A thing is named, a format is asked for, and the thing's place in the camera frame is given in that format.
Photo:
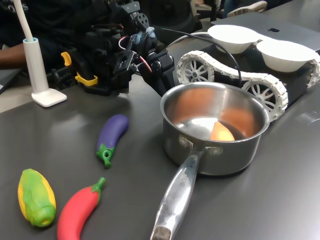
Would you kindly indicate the purple toy aubergine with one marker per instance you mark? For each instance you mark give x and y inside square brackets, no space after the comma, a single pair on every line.
[112,132]

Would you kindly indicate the pale grey putty lump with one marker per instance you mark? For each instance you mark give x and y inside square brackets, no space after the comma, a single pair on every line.
[150,31]

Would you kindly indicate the black office chair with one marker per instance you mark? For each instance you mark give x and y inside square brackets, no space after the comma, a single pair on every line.
[175,12]

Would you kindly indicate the white bowl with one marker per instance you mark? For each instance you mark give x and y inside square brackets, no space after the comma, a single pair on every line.
[285,57]
[232,40]

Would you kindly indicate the orange toy carrot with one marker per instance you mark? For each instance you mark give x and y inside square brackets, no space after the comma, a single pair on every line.
[222,133]

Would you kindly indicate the black clip with yellow tips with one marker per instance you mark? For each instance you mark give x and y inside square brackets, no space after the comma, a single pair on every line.
[82,67]

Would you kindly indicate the beige shoe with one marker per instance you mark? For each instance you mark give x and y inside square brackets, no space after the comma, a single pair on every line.
[247,8]

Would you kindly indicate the person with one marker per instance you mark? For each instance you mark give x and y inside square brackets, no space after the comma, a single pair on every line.
[57,22]

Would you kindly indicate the tracked vehicle with white tracks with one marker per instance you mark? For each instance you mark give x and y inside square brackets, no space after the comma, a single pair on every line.
[296,86]

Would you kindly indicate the silver laptop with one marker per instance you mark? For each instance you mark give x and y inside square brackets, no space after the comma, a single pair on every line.
[287,25]

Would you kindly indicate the red toy chilli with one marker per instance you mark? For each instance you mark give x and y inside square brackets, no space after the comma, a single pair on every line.
[77,212]

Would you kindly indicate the yellow green toy corn cob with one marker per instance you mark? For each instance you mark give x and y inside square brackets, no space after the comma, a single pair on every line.
[37,200]

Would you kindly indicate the white post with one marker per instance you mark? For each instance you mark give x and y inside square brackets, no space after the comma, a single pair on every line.
[37,75]

